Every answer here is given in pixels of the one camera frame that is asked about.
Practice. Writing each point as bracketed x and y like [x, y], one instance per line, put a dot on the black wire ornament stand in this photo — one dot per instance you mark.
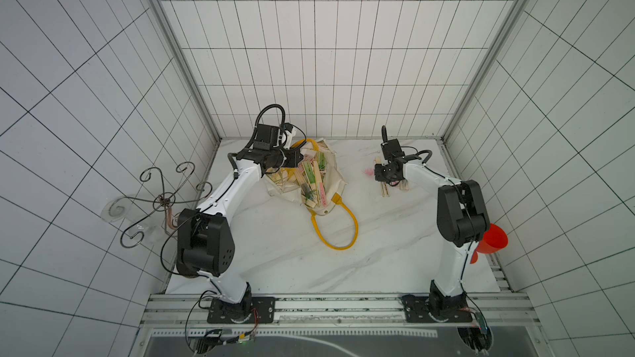
[139, 210]

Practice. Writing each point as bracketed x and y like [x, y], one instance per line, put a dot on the red plastic goblet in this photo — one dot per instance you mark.
[493, 241]

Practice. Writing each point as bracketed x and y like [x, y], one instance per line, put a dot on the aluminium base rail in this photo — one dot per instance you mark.
[333, 314]

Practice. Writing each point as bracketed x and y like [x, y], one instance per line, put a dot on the grey pink folding fan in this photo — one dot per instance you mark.
[403, 185]

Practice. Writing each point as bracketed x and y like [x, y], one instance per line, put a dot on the cream tote bag yellow handles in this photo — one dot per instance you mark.
[315, 183]

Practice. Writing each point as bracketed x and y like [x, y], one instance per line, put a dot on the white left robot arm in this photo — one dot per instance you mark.
[191, 240]

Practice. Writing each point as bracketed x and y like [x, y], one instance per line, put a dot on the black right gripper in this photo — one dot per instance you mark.
[384, 174]

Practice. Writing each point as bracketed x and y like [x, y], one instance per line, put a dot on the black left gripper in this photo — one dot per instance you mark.
[293, 162]

